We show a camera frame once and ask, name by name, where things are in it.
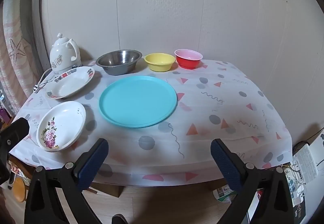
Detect white power strip box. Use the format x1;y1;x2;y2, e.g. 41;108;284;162
283;130;324;224

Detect white ceramic electric kettle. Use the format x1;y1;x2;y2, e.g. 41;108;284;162
49;33;81;76

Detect white plate pink roses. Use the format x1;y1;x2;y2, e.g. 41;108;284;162
36;101;86;152

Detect white patterned tablecloth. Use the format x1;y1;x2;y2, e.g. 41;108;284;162
11;59;292;186

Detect turquoise plastic plate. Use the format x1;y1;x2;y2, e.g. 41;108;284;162
98;75;177;128

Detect white kettle power cord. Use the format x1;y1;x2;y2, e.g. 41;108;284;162
32;67;61;94

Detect stainless steel bowl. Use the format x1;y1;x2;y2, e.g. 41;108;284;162
96;50;142;75

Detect yellow plastic bowl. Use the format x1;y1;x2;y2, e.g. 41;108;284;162
144;52;176;72

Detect red plastic bowl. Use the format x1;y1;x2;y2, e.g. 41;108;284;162
175;49;203;69

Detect small wooden stool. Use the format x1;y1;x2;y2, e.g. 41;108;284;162
12;177;26;203

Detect pink striped starfish curtain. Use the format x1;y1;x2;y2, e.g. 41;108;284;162
1;0;39;114

